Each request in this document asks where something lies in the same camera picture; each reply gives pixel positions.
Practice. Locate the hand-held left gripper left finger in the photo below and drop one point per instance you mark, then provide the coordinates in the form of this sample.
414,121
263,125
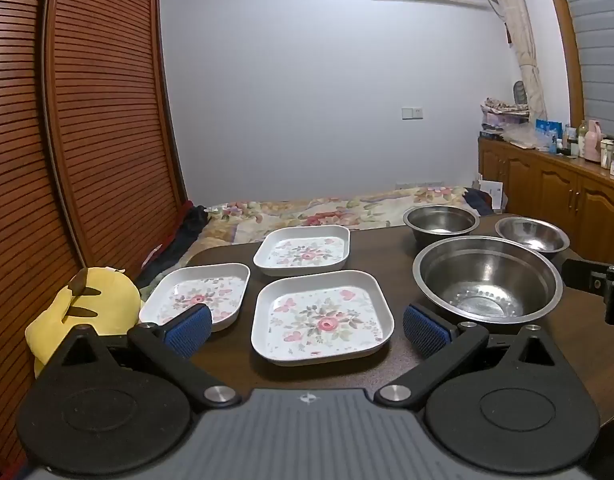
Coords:
189,330

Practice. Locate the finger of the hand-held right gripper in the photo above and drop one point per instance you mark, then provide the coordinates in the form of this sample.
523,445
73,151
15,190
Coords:
584,274

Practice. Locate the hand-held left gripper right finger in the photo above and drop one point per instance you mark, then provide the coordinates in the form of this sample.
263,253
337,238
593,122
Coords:
427,330

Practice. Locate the small steel bowl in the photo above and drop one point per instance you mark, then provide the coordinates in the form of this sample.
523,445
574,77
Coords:
532,232

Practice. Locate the large steel bowl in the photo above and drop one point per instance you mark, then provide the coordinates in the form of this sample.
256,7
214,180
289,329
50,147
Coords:
487,280

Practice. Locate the large floral square plate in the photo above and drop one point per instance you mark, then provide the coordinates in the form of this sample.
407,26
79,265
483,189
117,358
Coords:
322,320

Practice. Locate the medium steel bowl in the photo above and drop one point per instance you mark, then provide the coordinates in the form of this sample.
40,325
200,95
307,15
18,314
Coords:
439,220

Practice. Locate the yellow plush toy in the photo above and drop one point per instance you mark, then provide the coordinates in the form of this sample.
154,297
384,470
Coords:
107,300

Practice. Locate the dark clothing pile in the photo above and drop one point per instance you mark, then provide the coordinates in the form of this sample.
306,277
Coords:
187,230

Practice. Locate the wooden cabinet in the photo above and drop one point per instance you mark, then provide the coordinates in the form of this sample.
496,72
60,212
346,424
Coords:
547,180

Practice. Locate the white paper bag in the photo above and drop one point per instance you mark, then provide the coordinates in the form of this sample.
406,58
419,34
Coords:
492,192

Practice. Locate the dark blue garment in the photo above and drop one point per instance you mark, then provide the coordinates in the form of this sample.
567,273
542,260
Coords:
477,202

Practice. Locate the pink bottle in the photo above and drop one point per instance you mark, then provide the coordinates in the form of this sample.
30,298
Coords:
593,142

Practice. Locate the blue printed box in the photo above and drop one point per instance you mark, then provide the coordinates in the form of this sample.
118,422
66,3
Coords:
547,130

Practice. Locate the floral bedspread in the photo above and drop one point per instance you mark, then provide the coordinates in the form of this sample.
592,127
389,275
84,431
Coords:
312,215

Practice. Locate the folded cloth pile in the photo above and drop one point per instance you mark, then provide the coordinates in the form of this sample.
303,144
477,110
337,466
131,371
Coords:
502,110

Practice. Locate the grey mesh fan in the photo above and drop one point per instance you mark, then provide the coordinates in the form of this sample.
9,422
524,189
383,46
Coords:
520,92

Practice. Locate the wooden louvered wardrobe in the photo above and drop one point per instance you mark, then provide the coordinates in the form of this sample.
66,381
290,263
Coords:
102,110

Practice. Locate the grey window blind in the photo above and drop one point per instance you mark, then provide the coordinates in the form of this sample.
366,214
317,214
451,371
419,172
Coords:
602,35

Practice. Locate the cream patterned curtain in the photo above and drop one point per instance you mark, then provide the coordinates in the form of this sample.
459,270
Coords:
522,35

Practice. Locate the white wall socket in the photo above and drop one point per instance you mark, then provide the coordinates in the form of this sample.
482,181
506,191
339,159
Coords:
412,113

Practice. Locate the wooden window frame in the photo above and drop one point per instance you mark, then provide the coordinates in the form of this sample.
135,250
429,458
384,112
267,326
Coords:
569,50

